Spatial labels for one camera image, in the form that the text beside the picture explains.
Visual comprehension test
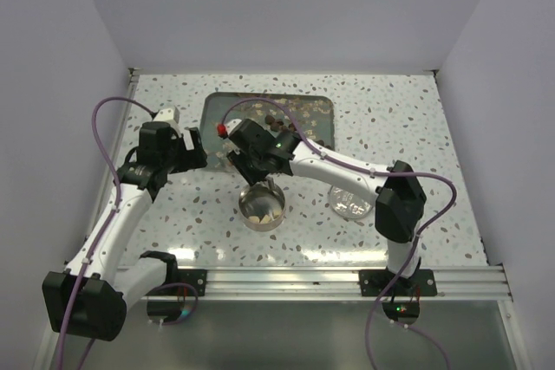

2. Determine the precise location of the aluminium rail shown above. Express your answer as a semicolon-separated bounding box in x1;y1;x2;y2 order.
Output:
129;268;515;302

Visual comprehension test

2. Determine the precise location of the round metal tin lid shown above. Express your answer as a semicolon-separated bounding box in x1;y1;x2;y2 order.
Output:
329;186;374;220

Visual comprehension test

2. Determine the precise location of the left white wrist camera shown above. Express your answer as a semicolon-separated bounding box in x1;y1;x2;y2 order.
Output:
153;106;182;137

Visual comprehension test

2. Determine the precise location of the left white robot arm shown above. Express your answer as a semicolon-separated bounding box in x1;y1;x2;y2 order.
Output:
42;121;207;341

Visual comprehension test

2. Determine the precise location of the black base bracket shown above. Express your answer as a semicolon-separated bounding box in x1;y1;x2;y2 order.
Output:
358;269;438;297
147;269;208;297

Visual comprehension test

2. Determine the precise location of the right black base bracket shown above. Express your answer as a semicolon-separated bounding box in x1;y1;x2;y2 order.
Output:
358;269;438;297

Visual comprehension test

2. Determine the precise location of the left black base bracket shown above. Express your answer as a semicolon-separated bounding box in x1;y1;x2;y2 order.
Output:
147;269;208;297

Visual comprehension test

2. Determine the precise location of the round metal tin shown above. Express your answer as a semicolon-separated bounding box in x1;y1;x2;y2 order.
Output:
238;181;286;232

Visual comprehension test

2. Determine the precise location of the floral teal tray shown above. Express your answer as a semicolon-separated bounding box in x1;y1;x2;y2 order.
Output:
199;92;335;172

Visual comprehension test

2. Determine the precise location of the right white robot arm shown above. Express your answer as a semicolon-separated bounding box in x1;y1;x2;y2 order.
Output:
217;119;426;295

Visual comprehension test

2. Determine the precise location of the white square chocolate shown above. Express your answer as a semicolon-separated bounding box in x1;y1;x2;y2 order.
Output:
260;214;272;224

